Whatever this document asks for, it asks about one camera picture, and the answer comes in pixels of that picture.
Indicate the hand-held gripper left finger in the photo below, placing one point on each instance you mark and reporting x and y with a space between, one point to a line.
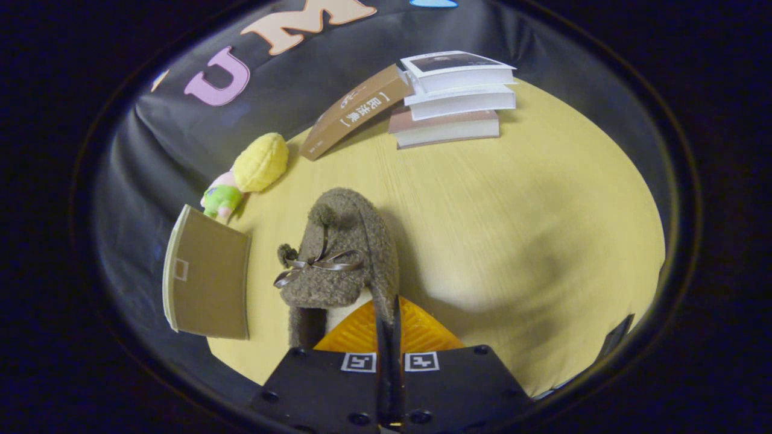
325 392

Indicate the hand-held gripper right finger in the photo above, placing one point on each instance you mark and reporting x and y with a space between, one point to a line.
458 392

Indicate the brown fuzzy shoe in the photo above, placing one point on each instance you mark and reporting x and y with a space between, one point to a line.
344 229

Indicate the tan storage box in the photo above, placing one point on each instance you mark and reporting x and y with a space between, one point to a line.
208 277

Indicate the yellow and green plush toy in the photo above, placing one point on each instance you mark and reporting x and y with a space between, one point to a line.
259 163

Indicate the thick mauve cover book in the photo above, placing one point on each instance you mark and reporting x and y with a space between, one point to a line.
446 128

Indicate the brown cover book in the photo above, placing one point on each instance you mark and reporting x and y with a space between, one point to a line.
356 111

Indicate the plain white book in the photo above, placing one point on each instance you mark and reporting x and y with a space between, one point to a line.
464 102

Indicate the white book with photo cover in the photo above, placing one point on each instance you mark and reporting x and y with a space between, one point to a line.
458 72

